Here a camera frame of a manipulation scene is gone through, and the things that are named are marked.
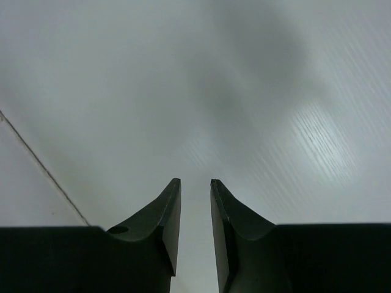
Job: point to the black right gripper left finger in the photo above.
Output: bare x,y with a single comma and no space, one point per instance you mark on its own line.
136,255

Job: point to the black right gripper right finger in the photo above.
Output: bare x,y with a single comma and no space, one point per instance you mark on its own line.
256,255

